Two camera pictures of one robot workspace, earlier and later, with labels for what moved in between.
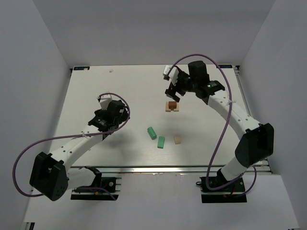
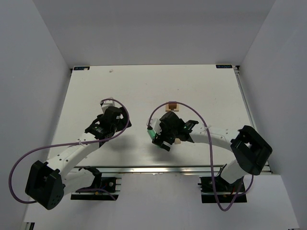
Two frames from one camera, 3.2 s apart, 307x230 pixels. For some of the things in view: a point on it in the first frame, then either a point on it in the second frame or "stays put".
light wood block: (167, 109) stays put
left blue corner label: (82, 68) stays put
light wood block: (177, 108) stays put
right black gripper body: (176, 86) → (160, 139)
